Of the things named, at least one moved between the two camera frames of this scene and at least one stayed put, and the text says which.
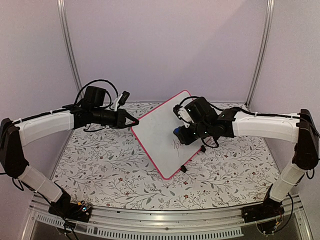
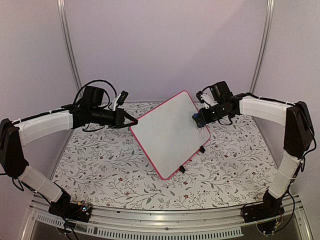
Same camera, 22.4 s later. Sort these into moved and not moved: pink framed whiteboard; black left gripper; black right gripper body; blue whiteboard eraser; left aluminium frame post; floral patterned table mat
Moved: blue whiteboard eraser; black right gripper body
Not moved: floral patterned table mat; pink framed whiteboard; left aluminium frame post; black left gripper
